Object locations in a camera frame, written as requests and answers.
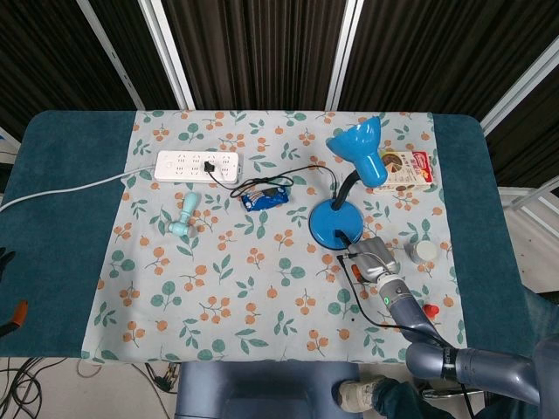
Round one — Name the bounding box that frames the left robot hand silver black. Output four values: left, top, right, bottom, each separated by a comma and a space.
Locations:
0, 246, 30, 338

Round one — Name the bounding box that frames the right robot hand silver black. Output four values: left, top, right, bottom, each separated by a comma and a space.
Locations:
334, 230, 401, 285

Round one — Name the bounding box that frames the blue desk lamp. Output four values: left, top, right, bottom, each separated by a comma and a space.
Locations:
308, 116, 390, 251

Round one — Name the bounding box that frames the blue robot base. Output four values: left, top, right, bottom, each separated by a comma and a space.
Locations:
174, 361, 362, 419

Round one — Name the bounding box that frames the small jar with white lid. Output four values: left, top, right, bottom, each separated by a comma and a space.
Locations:
405, 239, 439, 265

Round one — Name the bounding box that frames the teal table cover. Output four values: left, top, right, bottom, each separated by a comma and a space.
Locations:
0, 109, 545, 363

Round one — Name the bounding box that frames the beige snack box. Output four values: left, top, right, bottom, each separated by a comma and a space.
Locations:
373, 150, 438, 194

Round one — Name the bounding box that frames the floral pattern tablecloth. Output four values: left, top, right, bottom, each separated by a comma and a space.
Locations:
80, 108, 471, 366

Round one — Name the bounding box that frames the blue cookie snack packet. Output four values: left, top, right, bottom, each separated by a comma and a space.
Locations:
240, 185, 291, 214

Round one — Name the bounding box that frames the white shoe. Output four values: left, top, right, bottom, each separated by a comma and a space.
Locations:
338, 378, 386, 414

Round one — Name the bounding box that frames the person's leg in jeans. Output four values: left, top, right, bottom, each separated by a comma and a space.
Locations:
373, 377, 427, 419

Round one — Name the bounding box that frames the light blue handheld fan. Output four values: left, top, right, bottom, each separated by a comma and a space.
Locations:
168, 191, 200, 237

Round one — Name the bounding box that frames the white power strip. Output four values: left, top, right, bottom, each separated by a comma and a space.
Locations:
155, 150, 245, 185

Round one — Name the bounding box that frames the black cable on right hand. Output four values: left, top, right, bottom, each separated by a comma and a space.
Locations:
338, 252, 477, 419

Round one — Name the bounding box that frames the white power strip cable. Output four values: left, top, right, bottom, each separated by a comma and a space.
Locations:
0, 168, 158, 215

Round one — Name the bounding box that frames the floor cables bundle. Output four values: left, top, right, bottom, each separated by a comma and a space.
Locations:
0, 356, 181, 419

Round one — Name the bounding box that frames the black lamp cord with plug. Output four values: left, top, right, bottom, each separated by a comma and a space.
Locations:
202, 160, 338, 202

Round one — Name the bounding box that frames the aluminium frame post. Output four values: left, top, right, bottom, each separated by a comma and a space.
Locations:
74, 0, 146, 111
479, 42, 559, 136
324, 0, 366, 112
138, 0, 197, 111

